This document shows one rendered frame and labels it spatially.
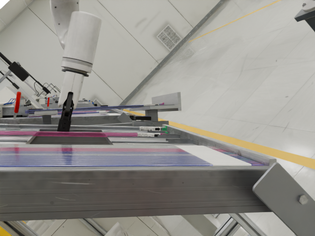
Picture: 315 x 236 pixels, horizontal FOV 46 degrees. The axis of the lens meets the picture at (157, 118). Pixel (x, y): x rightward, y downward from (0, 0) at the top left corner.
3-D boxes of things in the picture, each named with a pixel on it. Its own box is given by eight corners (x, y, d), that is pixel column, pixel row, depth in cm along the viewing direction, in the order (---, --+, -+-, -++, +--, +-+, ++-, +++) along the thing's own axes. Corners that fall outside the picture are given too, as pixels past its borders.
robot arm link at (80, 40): (58, 57, 106) (67, 56, 98) (67, 11, 105) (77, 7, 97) (86, 64, 110) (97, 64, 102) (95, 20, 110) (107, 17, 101)
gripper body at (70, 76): (63, 67, 107) (55, 105, 108) (62, 64, 97) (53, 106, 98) (88, 72, 109) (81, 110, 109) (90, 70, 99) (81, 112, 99)
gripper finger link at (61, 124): (61, 109, 102) (56, 132, 103) (61, 109, 99) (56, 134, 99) (73, 111, 103) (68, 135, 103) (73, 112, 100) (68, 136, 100)
